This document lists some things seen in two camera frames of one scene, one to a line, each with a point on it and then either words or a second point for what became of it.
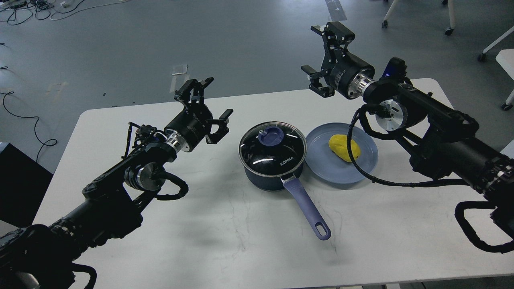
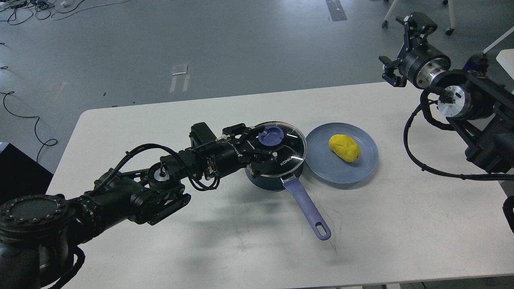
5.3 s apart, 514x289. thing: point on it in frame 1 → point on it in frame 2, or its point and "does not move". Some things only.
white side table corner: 505,58 does not move
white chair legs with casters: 448,31 does not move
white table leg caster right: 482,56 does not move
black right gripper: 347,73 → 422,63
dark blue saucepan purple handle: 298,194 does not move
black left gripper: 194,122 → 235,149
